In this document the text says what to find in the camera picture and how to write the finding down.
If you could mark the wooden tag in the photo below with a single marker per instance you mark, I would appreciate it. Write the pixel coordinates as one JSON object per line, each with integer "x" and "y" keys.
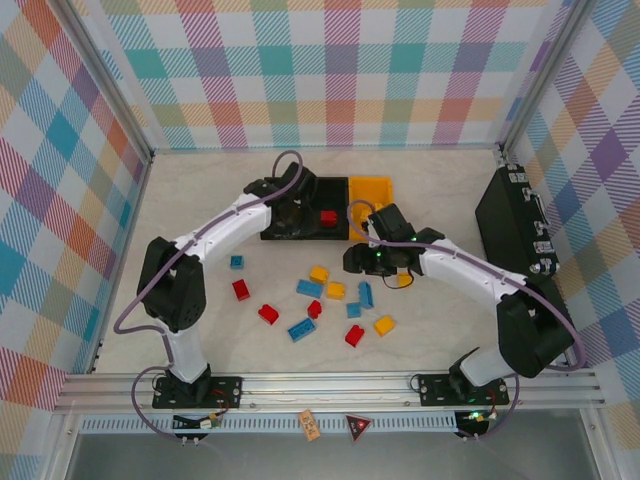
{"x": 308, "y": 425}

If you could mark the aluminium front rail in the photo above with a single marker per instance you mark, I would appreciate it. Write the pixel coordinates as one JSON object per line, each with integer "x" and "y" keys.
{"x": 325, "y": 392}

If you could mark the black plastic bin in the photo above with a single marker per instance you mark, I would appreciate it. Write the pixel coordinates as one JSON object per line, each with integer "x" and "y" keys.
{"x": 267, "y": 232}
{"x": 332, "y": 195}

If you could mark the black red triangle sticker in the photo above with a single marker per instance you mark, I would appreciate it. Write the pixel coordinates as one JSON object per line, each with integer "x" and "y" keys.
{"x": 358, "y": 425}

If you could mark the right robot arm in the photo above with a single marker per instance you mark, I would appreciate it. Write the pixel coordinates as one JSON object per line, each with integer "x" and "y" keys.
{"x": 475, "y": 272}

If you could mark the long blue lego brick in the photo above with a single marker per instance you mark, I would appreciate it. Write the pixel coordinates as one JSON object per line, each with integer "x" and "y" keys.
{"x": 301, "y": 329}
{"x": 309, "y": 288}
{"x": 366, "y": 294}

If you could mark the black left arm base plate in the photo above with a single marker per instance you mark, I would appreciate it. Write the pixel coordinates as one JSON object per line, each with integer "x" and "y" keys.
{"x": 225, "y": 392}

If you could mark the red lego brick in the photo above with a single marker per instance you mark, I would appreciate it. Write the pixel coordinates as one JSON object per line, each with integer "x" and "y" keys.
{"x": 268, "y": 314}
{"x": 314, "y": 309}
{"x": 241, "y": 289}
{"x": 328, "y": 218}
{"x": 355, "y": 335}

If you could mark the black plug with green light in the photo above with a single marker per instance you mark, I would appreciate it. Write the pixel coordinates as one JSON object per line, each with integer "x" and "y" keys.
{"x": 472, "y": 425}

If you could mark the yellow plastic bin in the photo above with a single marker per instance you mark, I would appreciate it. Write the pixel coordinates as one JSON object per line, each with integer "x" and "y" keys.
{"x": 367, "y": 190}

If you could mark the black plug with yellow connector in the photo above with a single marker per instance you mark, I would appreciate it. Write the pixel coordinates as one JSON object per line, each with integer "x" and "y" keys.
{"x": 192, "y": 425}

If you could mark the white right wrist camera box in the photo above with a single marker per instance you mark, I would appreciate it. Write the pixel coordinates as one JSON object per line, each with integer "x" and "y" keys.
{"x": 367, "y": 221}

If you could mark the black hard case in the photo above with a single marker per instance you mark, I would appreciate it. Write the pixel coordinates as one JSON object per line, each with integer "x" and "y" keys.
{"x": 510, "y": 220}

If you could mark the yellow lego brick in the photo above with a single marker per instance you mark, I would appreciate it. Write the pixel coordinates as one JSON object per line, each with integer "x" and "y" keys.
{"x": 404, "y": 280}
{"x": 336, "y": 290}
{"x": 384, "y": 325}
{"x": 319, "y": 274}

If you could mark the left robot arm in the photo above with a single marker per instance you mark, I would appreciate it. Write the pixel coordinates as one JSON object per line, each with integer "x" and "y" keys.
{"x": 230, "y": 232}

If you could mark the aluminium frame post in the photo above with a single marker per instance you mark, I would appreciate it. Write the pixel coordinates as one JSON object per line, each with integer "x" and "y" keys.
{"x": 102, "y": 75}
{"x": 542, "y": 75}

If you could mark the aluminium back frame rail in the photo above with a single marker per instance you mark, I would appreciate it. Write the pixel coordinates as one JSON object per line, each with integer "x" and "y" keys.
{"x": 325, "y": 149}

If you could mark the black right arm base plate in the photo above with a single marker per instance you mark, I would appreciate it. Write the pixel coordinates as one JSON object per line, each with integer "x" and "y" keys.
{"x": 435, "y": 390}

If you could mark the small blue lego brick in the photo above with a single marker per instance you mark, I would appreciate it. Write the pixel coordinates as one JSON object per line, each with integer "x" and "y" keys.
{"x": 354, "y": 310}
{"x": 237, "y": 261}

